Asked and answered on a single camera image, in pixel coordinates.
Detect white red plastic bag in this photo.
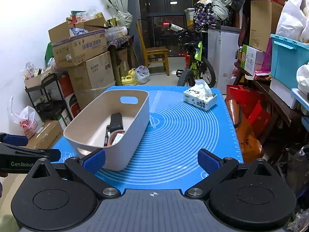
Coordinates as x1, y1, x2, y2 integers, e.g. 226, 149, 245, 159
7, 96, 44, 139

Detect teal plastic storage crate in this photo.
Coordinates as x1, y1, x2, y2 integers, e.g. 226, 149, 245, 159
270, 34, 309, 89

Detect large stacked cardboard box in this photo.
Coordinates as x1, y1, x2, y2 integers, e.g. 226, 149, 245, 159
68, 51, 115, 109

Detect red white appliance box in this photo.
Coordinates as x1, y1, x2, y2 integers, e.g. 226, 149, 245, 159
59, 75, 81, 119

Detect yellow plastic jug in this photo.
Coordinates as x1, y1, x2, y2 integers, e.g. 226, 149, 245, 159
121, 69, 137, 86

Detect brown cardboard box on floor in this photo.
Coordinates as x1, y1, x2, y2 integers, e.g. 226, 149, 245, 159
26, 120, 63, 149

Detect beige plastic storage bin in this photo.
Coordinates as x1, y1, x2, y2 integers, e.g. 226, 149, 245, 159
63, 89, 149, 171

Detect white tissue pack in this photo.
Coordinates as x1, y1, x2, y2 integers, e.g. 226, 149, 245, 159
183, 80, 217, 111

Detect green black bicycle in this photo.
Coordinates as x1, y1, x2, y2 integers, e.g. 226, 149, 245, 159
169, 23, 216, 88

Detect tall brown cardboard box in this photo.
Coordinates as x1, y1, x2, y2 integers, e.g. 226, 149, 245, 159
249, 0, 283, 52

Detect blue silicone baking mat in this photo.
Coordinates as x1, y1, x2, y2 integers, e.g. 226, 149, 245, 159
51, 84, 245, 195

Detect black case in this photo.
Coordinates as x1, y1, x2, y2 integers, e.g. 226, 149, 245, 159
110, 113, 124, 132

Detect black metal shelf rack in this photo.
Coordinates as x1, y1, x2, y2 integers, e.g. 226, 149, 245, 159
25, 73, 72, 130

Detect open printed cardboard box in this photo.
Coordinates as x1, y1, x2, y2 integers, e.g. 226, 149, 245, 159
49, 17, 107, 68

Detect white freezer cabinet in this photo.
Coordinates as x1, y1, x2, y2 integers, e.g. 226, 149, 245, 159
207, 26, 240, 94

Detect wooden chair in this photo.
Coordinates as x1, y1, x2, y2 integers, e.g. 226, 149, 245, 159
136, 22, 170, 76

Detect green white product box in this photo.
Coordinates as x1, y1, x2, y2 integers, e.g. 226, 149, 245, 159
243, 44, 265, 75

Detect black marker pen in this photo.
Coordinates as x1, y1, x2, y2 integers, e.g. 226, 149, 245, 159
104, 125, 110, 147

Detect white pill bottle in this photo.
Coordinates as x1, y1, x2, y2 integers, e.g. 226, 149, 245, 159
112, 133, 124, 146

